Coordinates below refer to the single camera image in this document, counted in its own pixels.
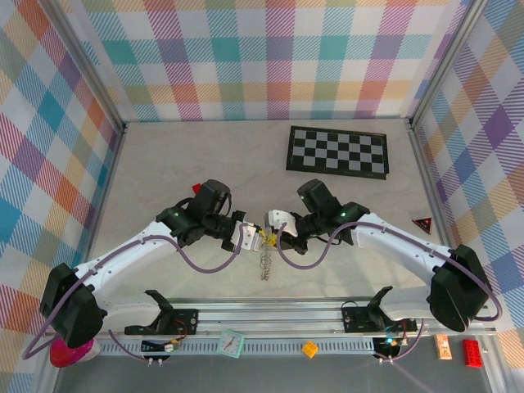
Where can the pink plastic bowl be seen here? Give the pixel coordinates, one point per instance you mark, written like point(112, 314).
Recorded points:
point(69, 357)

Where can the aluminium frame post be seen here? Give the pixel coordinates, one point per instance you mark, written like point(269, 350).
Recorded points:
point(444, 61)
point(91, 57)

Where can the black power connector board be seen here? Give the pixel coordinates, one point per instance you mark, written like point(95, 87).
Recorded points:
point(149, 347)
point(387, 350)

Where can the black red triangle sign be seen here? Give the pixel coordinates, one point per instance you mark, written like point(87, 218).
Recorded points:
point(422, 224)

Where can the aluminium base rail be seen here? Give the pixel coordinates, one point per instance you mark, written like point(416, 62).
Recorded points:
point(266, 317)

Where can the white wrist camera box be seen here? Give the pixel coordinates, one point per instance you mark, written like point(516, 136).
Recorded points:
point(282, 219)
point(247, 237)

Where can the yellow toy brick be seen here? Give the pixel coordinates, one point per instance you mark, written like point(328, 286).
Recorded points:
point(310, 349)

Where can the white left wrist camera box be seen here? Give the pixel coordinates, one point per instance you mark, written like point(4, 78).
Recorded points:
point(247, 237)

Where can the teal square clock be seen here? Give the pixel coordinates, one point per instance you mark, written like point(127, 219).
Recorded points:
point(230, 344)

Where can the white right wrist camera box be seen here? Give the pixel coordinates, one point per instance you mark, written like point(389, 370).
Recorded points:
point(282, 219)

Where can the studded red toy brick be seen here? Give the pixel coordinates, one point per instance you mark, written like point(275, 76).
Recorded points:
point(472, 353)

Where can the black grey checkerboard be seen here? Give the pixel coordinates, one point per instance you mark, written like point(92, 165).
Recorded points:
point(335, 151)

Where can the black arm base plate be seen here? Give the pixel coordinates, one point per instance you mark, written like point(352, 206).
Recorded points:
point(186, 321)
point(354, 319)

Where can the smooth small red brick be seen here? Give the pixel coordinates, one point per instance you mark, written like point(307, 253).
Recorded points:
point(196, 188)

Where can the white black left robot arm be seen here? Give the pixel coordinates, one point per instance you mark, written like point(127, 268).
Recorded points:
point(123, 256)

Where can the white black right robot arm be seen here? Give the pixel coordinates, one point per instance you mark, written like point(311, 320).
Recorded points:
point(401, 249)

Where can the aluminium side rail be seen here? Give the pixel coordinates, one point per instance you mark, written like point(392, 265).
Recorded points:
point(425, 172)
point(109, 172)

